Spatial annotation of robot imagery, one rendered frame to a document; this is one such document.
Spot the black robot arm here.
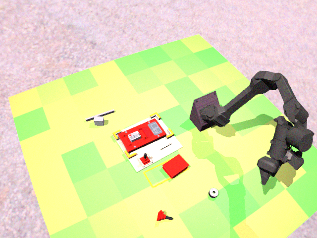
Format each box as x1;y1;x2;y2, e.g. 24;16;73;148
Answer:
199;71;315;170

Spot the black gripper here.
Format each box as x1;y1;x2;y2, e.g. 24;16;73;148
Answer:
257;137;290;185

